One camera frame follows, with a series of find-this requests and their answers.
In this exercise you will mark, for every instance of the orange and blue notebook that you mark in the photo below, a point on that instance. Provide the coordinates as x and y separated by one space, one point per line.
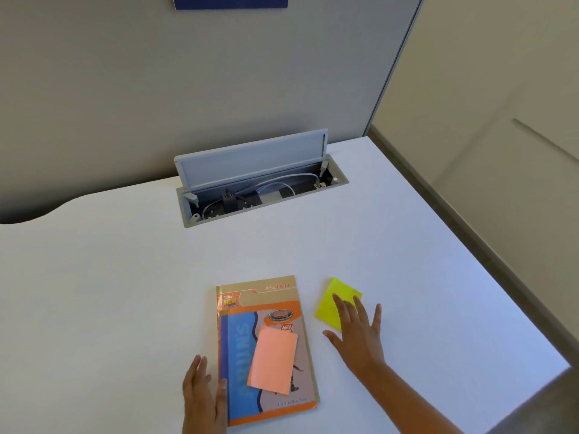
239 357

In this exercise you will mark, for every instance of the person's right middle finger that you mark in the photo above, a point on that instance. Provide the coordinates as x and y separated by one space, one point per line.
361 309

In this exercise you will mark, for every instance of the pink sticky note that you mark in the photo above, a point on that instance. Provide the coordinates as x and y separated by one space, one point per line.
273 359

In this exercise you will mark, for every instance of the yellow sticky note pad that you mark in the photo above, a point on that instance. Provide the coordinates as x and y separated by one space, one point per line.
332 300

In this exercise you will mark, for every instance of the person's right forearm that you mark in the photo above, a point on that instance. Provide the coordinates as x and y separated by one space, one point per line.
411 404

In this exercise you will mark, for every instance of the person's right hand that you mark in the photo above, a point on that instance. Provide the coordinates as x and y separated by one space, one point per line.
359 343

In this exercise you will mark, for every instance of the blue wall sign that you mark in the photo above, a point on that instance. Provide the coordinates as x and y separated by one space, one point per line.
230 1

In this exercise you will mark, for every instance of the person's left hand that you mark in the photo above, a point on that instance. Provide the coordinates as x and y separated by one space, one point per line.
201 406

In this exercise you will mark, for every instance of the person's left thumb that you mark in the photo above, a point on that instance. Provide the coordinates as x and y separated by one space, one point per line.
222 395

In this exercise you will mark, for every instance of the black power plug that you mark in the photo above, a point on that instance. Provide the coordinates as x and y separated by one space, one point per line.
229 197

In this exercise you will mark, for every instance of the person's right thumb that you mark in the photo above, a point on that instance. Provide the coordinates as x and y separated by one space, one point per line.
333 340

